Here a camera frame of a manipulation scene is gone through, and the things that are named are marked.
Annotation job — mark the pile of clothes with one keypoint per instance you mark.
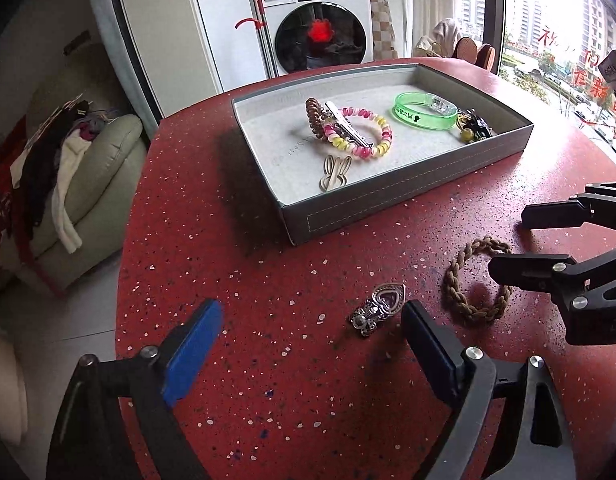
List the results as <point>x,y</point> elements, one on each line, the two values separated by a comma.
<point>42,170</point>

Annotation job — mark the silver heart hair clip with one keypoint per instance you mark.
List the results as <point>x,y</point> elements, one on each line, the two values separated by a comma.
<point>383,305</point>

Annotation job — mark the red plush ornament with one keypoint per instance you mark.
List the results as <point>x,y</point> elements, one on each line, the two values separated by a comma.
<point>320,31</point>

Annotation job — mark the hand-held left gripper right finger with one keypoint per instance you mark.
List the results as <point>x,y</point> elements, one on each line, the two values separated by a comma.
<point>430,350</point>

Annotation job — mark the checkered cloth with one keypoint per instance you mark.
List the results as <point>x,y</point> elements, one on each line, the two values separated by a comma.
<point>384,30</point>

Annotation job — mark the grey jewelry tray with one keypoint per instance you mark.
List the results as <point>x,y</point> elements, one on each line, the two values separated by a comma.
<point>288,125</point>

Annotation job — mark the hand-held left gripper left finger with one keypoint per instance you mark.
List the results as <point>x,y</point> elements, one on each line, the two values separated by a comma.
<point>192,350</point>

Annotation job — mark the beige cloth on chair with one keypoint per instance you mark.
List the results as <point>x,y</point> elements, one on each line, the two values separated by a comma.
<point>440,37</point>

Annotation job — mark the white cabinet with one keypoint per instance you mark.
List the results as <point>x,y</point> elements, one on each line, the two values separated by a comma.
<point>222,25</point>

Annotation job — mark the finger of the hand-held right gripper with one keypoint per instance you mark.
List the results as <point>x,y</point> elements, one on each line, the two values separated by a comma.
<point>553,215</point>
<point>533,270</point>

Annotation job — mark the wooden rabbit hair clip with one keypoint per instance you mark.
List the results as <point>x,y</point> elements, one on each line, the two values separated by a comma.
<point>333,175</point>

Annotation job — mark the brown chair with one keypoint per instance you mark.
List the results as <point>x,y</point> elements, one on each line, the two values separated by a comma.
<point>475,55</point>

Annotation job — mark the silver star hair clip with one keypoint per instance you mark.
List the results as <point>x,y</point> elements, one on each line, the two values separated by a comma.
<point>345,122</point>

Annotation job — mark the black claw hair clip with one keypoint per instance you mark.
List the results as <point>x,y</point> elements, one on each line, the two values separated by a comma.
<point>480,125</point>

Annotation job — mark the beige sofa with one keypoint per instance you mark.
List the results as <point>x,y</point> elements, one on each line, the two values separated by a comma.
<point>107,175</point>

